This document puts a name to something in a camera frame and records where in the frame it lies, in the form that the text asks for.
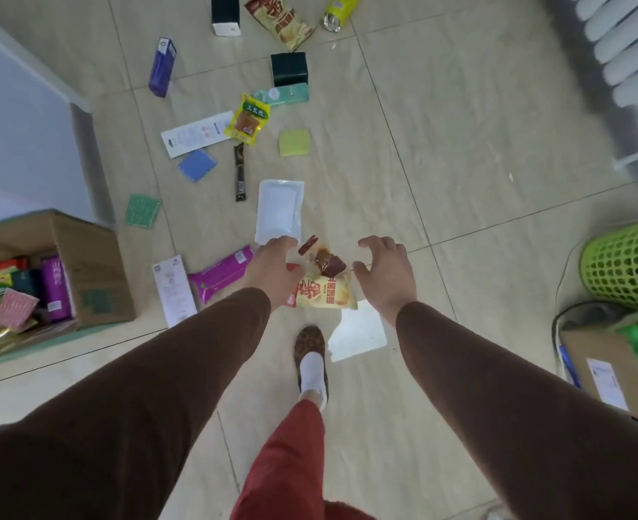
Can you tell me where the person's right hand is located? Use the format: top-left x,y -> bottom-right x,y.
352,235 -> 418,326

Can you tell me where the person's left hand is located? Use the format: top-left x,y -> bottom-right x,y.
242,235 -> 307,312

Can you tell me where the purple snack bag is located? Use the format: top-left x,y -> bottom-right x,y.
39,255 -> 75,324
187,244 -> 256,306

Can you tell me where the small brown-red snack packet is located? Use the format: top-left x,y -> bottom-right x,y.
310,244 -> 337,272

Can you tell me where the beige red chip bag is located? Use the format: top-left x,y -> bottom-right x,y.
286,263 -> 359,312
244,0 -> 317,53

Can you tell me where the clear white pouch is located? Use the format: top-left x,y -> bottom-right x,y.
253,178 -> 306,246

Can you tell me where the white card with code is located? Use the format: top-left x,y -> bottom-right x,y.
151,255 -> 198,329

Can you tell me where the dark brown stick sachet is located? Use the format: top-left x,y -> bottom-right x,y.
234,142 -> 248,203

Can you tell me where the blue square pack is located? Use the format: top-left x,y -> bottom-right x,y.
177,148 -> 219,183

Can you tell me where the lime green square pack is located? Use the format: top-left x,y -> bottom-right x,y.
278,128 -> 313,158

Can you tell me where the white long card blue print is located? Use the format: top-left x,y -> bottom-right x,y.
160,110 -> 236,160

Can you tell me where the teal long carton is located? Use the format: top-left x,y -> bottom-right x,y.
252,82 -> 311,108

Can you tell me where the brown cardboard box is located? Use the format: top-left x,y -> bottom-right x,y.
0,209 -> 137,369

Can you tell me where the dark green box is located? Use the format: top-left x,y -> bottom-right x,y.
270,51 -> 309,88

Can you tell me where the purple-blue long box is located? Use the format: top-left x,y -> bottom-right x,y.
148,37 -> 178,99

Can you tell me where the dark teal packet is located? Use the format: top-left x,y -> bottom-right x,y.
10,269 -> 44,298

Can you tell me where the pink striped packet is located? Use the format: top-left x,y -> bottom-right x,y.
0,288 -> 41,331

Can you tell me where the black box white end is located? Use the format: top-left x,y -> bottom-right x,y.
211,0 -> 242,38

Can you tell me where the yellow-green long snack bag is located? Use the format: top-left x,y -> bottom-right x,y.
321,0 -> 362,34

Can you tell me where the person's right forearm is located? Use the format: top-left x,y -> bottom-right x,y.
394,301 -> 638,520

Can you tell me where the person's left forearm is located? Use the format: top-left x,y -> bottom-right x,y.
0,286 -> 273,520

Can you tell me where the person's left leg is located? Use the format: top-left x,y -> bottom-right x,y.
230,389 -> 328,520

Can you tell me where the brown parcel box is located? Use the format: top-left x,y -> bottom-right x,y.
559,311 -> 638,428

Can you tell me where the left leopard print slipper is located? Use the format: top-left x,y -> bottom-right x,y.
294,325 -> 330,410

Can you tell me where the left white sock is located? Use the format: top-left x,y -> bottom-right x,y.
299,351 -> 328,410

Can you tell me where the green plastic basket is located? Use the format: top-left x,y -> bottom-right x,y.
578,213 -> 638,312

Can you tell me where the pale grey cabinet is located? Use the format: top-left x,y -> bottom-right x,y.
0,0 -> 117,228

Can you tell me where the white radiator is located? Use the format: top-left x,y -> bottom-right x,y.
567,0 -> 638,112

